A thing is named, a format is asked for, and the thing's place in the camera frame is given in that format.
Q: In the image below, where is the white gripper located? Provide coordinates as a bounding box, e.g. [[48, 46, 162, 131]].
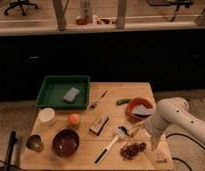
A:
[[144, 119, 162, 151]]

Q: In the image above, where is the dark grape bunch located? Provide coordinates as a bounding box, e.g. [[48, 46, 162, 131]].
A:
[[120, 142, 147, 160]]

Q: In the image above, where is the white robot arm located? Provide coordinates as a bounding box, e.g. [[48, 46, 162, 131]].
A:
[[144, 97, 205, 151]]

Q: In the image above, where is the yellow banana piece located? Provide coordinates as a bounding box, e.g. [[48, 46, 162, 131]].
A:
[[129, 121, 144, 137]]

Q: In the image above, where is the grey cloth in bowl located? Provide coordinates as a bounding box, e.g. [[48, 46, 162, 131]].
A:
[[132, 105, 155, 117]]

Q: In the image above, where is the orange bowl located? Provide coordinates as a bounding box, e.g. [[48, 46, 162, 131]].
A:
[[126, 97, 155, 120]]

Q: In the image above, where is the green cucumber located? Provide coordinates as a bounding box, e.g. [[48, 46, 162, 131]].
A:
[[116, 98, 131, 106]]

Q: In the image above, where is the wooden block brush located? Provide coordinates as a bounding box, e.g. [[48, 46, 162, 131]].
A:
[[89, 115, 109, 135]]

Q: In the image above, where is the orange fruit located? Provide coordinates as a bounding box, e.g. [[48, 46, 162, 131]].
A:
[[67, 113, 80, 126]]

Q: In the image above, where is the dark brown bowl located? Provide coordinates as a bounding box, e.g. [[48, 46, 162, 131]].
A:
[[52, 129, 79, 157]]

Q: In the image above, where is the grey sponge in tray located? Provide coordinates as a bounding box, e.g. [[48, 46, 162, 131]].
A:
[[63, 87, 80, 102]]

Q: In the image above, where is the green plastic tray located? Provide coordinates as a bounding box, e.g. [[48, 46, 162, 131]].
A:
[[36, 75, 90, 110]]

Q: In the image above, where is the white cup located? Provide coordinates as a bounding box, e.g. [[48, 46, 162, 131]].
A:
[[38, 108, 55, 126]]

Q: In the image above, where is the metal cup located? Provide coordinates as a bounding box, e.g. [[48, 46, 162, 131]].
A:
[[26, 134, 44, 152]]

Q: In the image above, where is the red object on shelf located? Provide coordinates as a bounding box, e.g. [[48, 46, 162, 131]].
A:
[[76, 18, 88, 25]]

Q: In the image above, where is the black stand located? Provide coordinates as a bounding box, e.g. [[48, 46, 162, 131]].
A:
[[3, 131, 17, 171]]

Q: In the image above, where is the black office chair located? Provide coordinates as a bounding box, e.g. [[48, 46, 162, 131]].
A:
[[4, 0, 39, 16]]

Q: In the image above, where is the black cable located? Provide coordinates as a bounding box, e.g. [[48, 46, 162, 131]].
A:
[[165, 132, 205, 171]]

